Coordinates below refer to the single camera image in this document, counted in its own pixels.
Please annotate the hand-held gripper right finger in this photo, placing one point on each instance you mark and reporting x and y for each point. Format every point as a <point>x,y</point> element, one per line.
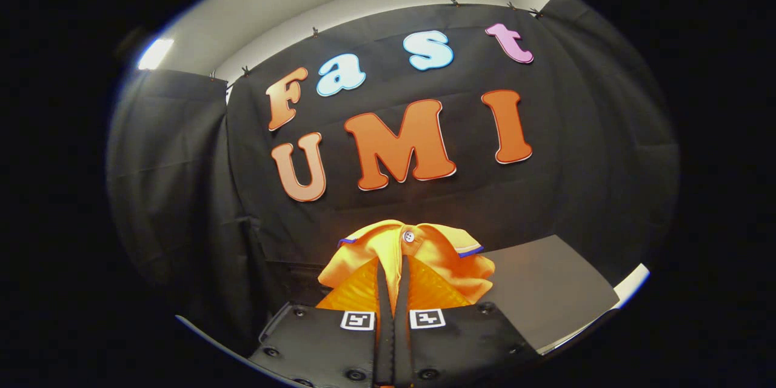
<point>461,345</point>

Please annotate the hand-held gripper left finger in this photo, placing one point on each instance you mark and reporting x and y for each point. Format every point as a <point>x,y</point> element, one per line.
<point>327,345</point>

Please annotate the yellow polo shirt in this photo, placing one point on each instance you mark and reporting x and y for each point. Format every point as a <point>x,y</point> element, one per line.
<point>388,242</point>

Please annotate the grey cabinet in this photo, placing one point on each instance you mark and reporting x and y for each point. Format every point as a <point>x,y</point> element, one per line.
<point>545,297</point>

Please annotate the black backdrop cloth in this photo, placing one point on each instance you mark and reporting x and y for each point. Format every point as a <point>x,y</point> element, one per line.
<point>424,206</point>

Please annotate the white flat panel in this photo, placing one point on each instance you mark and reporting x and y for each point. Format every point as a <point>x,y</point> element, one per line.
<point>635,282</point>

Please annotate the ceiling light panel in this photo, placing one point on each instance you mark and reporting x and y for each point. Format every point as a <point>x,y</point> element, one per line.
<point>154,53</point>

